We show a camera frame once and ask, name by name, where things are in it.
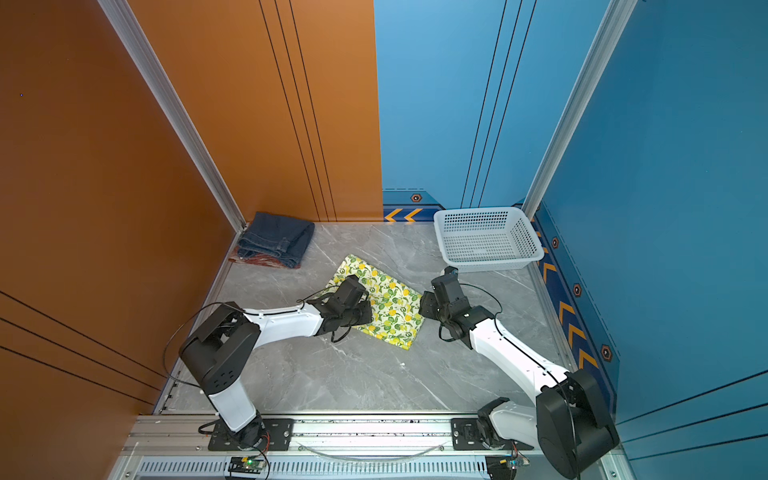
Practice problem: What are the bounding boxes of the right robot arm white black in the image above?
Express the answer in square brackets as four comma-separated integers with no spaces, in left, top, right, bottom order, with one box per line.
[419,267,620,479]

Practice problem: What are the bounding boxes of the white plastic laundry basket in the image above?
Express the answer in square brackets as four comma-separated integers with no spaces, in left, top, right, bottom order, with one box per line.
[433,207,544,272]

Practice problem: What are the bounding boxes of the red plaid skirt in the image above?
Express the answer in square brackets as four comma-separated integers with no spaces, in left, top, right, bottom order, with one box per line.
[228,254,284,268]

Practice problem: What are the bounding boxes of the right green circuit board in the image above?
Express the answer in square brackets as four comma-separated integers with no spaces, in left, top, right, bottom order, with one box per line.
[485,456,530,480]

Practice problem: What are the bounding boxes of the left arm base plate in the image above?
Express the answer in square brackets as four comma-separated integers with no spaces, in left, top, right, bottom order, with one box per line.
[198,417,295,452]

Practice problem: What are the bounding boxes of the right aluminium corner post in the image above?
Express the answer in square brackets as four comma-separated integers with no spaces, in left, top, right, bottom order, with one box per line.
[522,0,638,220]

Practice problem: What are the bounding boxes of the lemon print skirt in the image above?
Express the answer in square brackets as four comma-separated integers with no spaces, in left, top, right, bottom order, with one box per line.
[329,254,424,350]

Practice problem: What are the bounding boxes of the left aluminium corner post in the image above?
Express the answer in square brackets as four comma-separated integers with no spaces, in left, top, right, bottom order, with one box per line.
[98,0,246,232]

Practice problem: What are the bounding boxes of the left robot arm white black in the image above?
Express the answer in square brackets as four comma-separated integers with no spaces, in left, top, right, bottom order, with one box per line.
[179,275,373,451]

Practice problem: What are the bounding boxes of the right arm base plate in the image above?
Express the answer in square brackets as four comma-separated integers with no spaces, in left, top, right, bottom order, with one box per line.
[450,417,534,451]

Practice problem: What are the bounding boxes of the dark blue denim skirt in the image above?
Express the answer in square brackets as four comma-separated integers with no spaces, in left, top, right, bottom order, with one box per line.
[237,212,315,269]

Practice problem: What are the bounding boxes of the green circuit board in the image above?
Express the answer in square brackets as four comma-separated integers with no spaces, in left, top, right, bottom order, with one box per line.
[485,456,530,480]
[227,456,269,479]

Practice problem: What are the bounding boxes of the grey cable on rail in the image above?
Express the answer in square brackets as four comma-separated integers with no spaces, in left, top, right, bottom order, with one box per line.
[298,444,445,463]

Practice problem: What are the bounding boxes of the aluminium front rail frame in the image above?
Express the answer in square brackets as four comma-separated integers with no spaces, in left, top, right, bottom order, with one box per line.
[107,411,637,480]

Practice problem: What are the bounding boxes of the left green circuit board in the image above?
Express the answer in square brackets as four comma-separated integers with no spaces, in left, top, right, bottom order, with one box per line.
[227,456,269,479]

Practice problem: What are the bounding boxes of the aluminium corner post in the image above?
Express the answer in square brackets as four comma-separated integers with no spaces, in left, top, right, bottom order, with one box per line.
[522,0,638,220]
[98,0,246,232]

